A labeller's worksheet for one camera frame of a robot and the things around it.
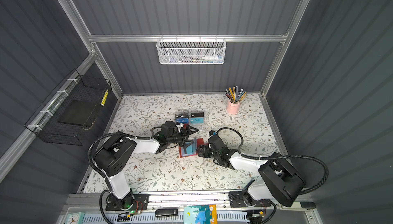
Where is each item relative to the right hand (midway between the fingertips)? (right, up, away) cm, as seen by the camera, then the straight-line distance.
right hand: (203, 150), depth 88 cm
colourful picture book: (-2, -25, -18) cm, 30 cm away
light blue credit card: (-7, 0, +2) cm, 8 cm away
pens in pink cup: (+23, +33, +17) cm, 44 cm away
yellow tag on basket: (-54, +29, -5) cm, 62 cm away
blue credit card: (-4, +17, +11) cm, 20 cm away
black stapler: (-17, -23, -19) cm, 34 cm away
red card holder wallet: (-2, +5, +5) cm, 7 cm away
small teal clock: (-58, -25, -20) cm, 66 cm away
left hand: (-3, +9, 0) cm, 9 cm away
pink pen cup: (+21, +24, +16) cm, 36 cm away
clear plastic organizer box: (-5, +19, +11) cm, 22 cm away
